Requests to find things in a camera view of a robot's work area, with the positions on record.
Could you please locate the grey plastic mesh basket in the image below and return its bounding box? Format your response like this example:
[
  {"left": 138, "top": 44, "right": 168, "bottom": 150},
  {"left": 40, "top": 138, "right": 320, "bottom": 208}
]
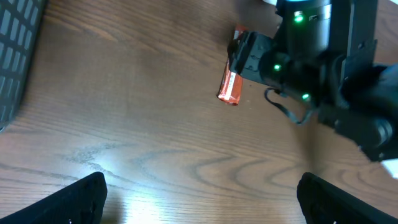
[{"left": 0, "top": 0, "right": 47, "bottom": 131}]

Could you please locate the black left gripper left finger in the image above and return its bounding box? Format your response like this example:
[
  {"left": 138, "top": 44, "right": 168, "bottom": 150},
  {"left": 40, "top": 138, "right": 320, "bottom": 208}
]
[{"left": 1, "top": 172, "right": 108, "bottom": 224}]

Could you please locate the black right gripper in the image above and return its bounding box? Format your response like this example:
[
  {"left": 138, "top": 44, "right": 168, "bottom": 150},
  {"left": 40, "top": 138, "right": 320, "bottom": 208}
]
[{"left": 228, "top": 30, "right": 290, "bottom": 89}]

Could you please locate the brown orange snack bar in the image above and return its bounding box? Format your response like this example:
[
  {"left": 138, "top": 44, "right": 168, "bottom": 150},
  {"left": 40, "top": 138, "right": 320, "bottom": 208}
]
[{"left": 216, "top": 24, "right": 249, "bottom": 106}]

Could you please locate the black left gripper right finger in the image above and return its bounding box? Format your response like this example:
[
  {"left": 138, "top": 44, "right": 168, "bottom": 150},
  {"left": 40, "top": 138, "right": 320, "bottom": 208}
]
[{"left": 297, "top": 172, "right": 397, "bottom": 224}]

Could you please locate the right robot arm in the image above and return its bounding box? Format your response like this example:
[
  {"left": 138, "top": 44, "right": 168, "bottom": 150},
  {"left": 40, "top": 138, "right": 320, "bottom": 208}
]
[{"left": 228, "top": 0, "right": 397, "bottom": 162}]

